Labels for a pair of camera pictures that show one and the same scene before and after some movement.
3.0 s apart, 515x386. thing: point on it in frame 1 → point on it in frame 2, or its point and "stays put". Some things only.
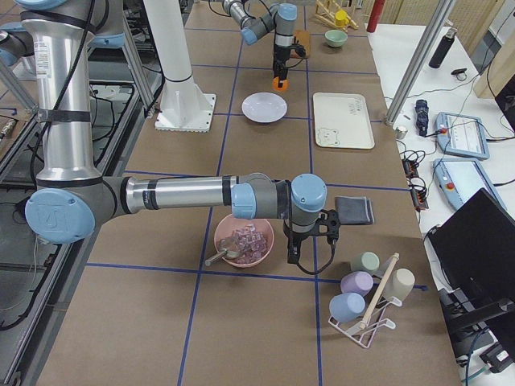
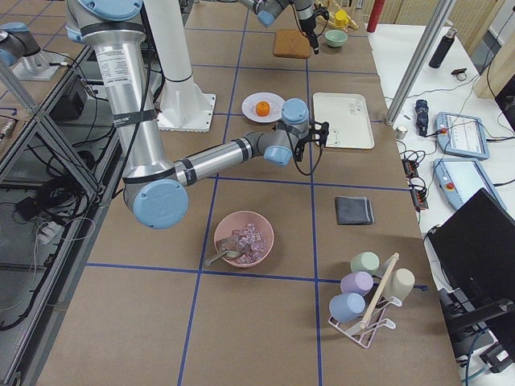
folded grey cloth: (354, 210) stays put
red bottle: (375, 16) stays put
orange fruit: (286, 84) → (262, 108)
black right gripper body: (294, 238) → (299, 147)
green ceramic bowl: (335, 38) stays put
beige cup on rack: (400, 284) stays put
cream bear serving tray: (342, 121) stays put
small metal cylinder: (401, 132) stays put
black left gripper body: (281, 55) → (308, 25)
